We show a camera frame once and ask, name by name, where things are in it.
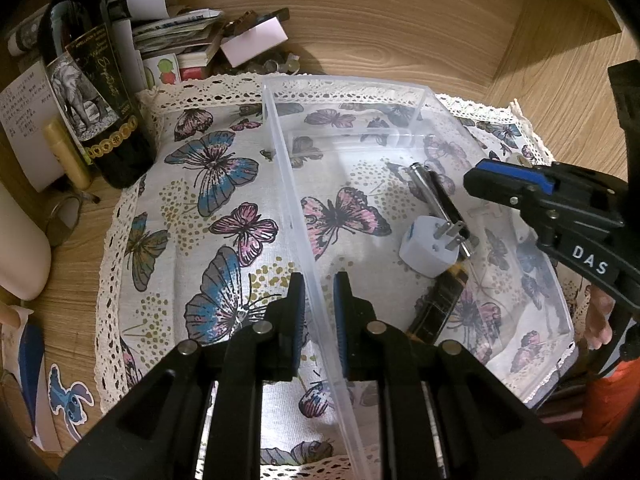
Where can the cream rounded container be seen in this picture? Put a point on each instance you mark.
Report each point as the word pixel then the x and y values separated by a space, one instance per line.
pixel 20 245

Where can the white plug adapter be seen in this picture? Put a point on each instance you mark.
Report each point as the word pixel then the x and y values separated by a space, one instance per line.
pixel 425 250

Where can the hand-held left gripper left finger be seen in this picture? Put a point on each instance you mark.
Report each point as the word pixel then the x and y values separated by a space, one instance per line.
pixel 297 320

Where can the dark wine bottle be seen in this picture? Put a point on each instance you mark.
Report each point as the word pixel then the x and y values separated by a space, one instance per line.
pixel 115 150

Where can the beige lip balm tube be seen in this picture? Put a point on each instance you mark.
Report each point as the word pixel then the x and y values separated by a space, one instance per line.
pixel 65 152

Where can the white handwritten paper note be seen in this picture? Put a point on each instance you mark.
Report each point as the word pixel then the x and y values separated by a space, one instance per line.
pixel 25 120

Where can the stack of books and papers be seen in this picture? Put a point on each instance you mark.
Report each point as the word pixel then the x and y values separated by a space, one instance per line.
pixel 175 30

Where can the person's right hand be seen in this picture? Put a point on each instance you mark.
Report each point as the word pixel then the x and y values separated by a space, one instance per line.
pixel 600 317

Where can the blue cartoon sticker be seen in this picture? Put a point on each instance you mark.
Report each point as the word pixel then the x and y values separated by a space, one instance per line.
pixel 70 400

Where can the clear plastic storage box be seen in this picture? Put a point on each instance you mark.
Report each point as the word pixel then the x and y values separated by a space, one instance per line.
pixel 310 260

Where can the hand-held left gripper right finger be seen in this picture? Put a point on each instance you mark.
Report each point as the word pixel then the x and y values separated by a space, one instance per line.
pixel 342 320

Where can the black gold cosmetic tube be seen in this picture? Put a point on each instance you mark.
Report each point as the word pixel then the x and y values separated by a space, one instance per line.
pixel 437 305

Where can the small cardboard box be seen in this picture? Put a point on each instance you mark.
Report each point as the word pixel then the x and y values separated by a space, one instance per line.
pixel 255 40

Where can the pile of coins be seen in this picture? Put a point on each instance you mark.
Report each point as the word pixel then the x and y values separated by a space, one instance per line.
pixel 280 65

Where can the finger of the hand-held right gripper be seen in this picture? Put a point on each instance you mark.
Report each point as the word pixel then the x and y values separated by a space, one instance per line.
pixel 510 172
pixel 627 110

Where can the butterfly print lace cloth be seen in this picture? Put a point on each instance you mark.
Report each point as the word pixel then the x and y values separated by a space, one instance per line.
pixel 225 200

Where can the round metal rimmed lens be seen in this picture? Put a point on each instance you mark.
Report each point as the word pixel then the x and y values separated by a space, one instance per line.
pixel 62 230

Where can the blue white booklet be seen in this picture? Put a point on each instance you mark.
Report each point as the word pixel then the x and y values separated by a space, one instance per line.
pixel 30 375

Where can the fruit print small box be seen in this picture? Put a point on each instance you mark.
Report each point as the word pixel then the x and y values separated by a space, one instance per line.
pixel 165 67

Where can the person's orange clothing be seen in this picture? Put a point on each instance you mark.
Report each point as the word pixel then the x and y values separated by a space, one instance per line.
pixel 615 410

